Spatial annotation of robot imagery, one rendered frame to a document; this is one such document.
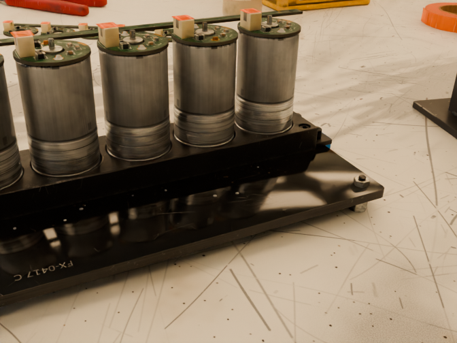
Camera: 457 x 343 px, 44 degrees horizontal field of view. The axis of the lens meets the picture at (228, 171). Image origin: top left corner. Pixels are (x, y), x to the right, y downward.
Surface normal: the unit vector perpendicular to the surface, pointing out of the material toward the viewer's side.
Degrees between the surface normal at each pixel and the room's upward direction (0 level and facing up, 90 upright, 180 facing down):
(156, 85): 90
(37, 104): 90
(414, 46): 0
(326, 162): 0
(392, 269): 0
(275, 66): 90
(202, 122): 90
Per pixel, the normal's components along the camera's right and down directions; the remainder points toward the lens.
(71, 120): 0.57, 0.42
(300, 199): 0.03, -0.87
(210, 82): 0.25, 0.48
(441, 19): -0.78, 0.29
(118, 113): -0.43, 0.43
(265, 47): -0.18, 0.48
